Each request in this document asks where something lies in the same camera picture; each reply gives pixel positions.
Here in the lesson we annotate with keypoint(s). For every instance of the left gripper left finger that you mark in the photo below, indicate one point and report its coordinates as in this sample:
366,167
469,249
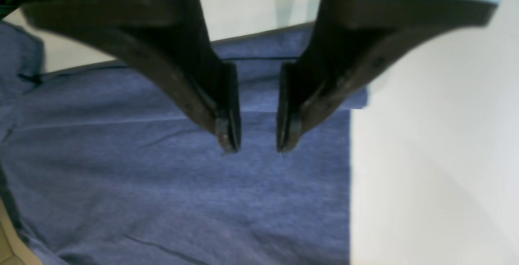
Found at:
165,40

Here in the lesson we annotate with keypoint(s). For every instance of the blue grey t-shirt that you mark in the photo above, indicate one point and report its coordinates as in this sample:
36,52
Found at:
99,167

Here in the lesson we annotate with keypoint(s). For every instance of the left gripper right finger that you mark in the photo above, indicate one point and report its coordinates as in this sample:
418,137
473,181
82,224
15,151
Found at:
355,41

